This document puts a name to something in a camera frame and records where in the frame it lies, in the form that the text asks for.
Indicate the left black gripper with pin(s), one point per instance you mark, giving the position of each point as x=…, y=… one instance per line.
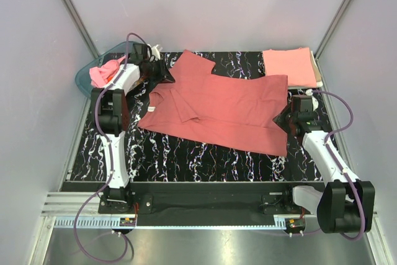
x=164, y=75

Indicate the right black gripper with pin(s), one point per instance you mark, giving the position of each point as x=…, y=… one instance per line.
x=279, y=119

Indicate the teal plastic laundry basket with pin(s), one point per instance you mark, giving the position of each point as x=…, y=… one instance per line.
x=83, y=78

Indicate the light pink shirt in basket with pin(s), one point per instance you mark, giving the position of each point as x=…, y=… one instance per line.
x=98, y=74

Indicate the folded salmon pink t-shirt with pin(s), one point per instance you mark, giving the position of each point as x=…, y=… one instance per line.
x=280, y=62

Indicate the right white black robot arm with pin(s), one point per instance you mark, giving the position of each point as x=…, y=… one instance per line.
x=347, y=202

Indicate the left rear aluminium post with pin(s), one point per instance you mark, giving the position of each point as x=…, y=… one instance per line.
x=81, y=28

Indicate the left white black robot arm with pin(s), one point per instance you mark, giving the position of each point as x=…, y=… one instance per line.
x=111, y=84

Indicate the dusty red t-shirt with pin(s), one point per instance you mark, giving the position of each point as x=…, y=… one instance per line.
x=233, y=112

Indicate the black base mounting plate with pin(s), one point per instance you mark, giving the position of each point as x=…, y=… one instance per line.
x=206, y=205

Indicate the aluminium frame rail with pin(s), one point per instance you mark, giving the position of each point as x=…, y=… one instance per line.
x=75, y=209

